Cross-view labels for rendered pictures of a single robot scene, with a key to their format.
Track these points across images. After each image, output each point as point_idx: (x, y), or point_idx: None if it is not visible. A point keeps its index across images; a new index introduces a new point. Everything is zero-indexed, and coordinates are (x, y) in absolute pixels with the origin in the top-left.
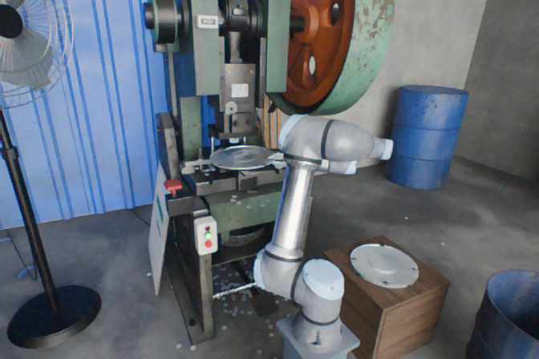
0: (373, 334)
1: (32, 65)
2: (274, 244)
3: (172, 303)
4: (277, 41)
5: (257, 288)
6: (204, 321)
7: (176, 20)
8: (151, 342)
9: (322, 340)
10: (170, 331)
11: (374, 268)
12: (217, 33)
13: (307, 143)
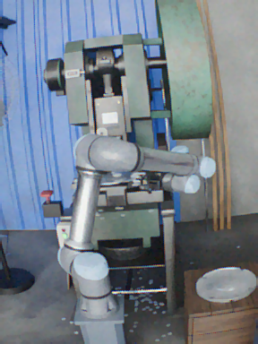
0: (187, 336)
1: None
2: (68, 236)
3: (75, 296)
4: (135, 77)
5: (146, 302)
6: None
7: (58, 75)
8: (48, 312)
9: (88, 309)
10: (64, 310)
11: (214, 286)
12: (83, 78)
13: (82, 155)
